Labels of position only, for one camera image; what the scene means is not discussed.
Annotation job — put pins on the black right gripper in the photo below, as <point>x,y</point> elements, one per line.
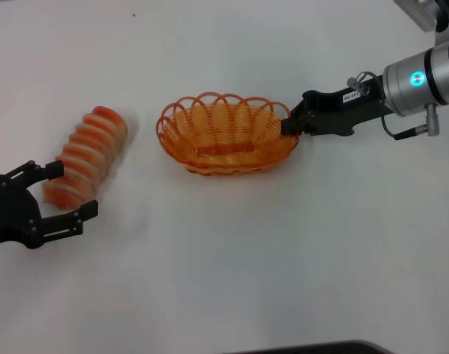
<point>334,114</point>

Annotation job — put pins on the orange striped bread roll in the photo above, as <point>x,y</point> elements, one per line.
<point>91,147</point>

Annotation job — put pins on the dark robot torso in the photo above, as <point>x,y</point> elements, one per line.
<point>320,347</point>

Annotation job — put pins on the small silver connector plug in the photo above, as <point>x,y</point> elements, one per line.
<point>358,82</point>

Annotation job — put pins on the orange woven plastic basket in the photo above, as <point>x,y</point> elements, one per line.
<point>224,147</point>

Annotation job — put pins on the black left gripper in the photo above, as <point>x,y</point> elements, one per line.
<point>10,217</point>

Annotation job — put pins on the light grey vented box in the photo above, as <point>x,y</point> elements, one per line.
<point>421,14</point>

